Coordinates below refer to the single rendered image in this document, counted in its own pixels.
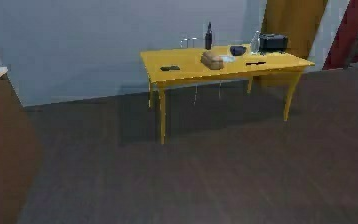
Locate brown cabinet with pale top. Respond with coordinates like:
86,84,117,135
0,66,45,224

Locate yellow table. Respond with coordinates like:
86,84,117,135
139,43,316,146

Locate brown bread loaf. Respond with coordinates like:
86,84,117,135
200,50,225,71

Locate black bottle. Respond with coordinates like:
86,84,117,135
204,21,213,51

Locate dark blue bowl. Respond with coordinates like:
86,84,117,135
229,45,248,57

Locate clear glass bottle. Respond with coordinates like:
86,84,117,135
250,30,261,56

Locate black toaster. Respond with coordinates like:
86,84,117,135
259,33,289,54

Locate brown wooden door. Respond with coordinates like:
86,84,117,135
253,0,330,88

